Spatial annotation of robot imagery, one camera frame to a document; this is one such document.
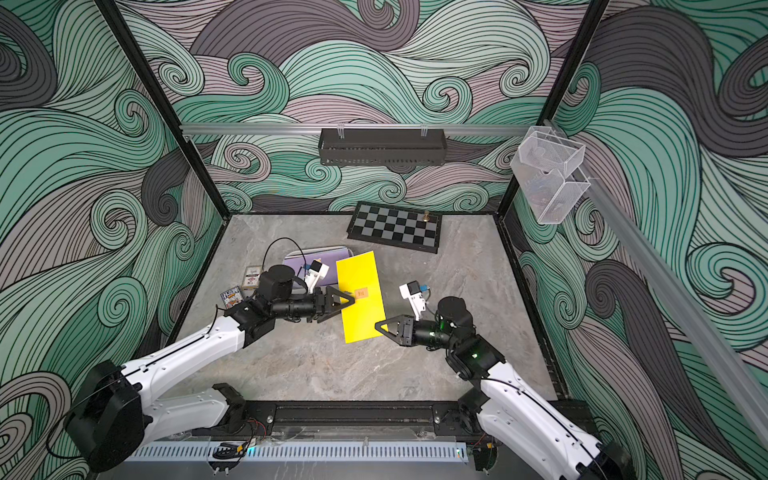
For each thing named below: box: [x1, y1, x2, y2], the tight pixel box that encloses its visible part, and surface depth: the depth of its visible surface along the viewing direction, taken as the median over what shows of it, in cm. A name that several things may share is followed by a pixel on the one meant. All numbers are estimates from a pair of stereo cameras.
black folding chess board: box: [347, 201, 443, 254], surface depth 113 cm
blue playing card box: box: [220, 285, 244, 309], surface depth 97 cm
